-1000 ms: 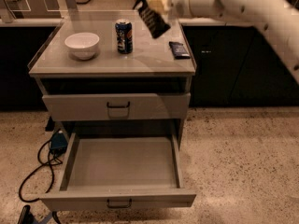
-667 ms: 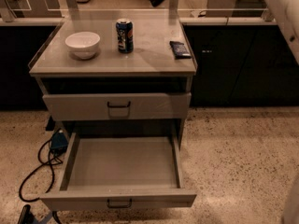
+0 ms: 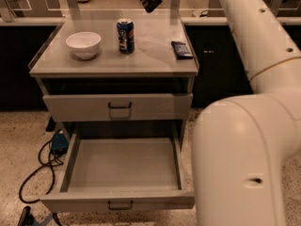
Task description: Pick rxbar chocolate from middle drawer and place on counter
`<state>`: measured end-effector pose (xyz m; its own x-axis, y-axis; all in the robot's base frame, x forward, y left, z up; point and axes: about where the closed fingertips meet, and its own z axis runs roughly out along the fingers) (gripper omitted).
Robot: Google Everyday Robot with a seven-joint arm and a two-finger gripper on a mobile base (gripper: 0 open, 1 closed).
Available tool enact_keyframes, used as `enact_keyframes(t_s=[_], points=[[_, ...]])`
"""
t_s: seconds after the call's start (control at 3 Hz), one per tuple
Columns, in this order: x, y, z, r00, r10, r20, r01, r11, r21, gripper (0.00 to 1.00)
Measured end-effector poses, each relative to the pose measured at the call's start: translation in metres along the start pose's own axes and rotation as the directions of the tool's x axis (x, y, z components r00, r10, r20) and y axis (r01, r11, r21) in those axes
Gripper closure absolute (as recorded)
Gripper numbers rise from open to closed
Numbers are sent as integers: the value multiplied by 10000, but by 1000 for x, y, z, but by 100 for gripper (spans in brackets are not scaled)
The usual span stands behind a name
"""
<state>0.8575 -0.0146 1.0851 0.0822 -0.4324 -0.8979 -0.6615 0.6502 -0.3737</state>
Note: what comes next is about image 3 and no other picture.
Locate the grey drawer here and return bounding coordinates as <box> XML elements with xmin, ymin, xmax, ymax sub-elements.
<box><xmin>41</xmin><ymin>134</ymin><xmax>195</xmax><ymax>213</ymax></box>
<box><xmin>43</xmin><ymin>93</ymin><xmax>192</xmax><ymax>121</ymax></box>

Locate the black floor cable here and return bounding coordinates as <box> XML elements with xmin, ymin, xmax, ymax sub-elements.
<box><xmin>18</xmin><ymin>140</ymin><xmax>64</xmax><ymax>204</ymax></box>

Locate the grey background desk left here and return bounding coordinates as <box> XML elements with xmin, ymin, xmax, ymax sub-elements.
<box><xmin>7</xmin><ymin>0</ymin><xmax>62</xmax><ymax>17</ymax></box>

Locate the grey drawer cabinet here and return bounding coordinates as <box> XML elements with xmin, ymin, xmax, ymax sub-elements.
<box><xmin>30</xmin><ymin>9</ymin><xmax>198</xmax><ymax>138</ymax></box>

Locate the dark blue snack packet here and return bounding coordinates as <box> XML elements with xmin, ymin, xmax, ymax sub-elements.
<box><xmin>171</xmin><ymin>41</ymin><xmax>193</xmax><ymax>60</ymax></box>

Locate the white ceramic bowl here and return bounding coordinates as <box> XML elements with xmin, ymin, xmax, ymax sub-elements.
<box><xmin>66</xmin><ymin>32</ymin><xmax>102</xmax><ymax>60</ymax></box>

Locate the black caster base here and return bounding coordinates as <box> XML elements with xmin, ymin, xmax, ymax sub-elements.
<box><xmin>17</xmin><ymin>206</ymin><xmax>63</xmax><ymax>226</ymax></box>

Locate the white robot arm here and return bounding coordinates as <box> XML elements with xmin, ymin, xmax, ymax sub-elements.
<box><xmin>191</xmin><ymin>0</ymin><xmax>301</xmax><ymax>226</ymax></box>

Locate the blue pepsi can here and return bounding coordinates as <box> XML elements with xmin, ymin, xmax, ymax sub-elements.
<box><xmin>117</xmin><ymin>18</ymin><xmax>135</xmax><ymax>54</ymax></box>

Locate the blue power box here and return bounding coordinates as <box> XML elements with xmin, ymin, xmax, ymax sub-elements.
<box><xmin>51</xmin><ymin>133</ymin><xmax>69</xmax><ymax>152</ymax></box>

